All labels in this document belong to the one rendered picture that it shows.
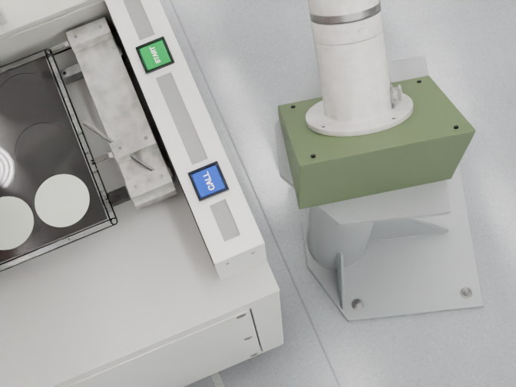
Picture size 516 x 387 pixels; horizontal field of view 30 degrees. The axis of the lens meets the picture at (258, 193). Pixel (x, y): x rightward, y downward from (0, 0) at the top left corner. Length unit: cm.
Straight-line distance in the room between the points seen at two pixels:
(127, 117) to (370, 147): 49
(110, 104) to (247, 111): 96
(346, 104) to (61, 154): 53
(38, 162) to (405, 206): 68
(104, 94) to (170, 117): 18
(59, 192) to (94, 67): 26
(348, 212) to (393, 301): 82
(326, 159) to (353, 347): 110
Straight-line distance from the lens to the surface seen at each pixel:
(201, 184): 167
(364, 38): 161
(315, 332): 258
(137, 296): 179
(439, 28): 288
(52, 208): 177
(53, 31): 189
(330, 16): 160
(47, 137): 182
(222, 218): 166
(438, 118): 166
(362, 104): 164
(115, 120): 182
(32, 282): 183
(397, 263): 261
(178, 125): 172
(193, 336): 186
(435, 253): 263
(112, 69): 186
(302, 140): 164
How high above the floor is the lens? 256
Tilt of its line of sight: 73 degrees down
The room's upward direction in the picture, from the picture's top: 8 degrees counter-clockwise
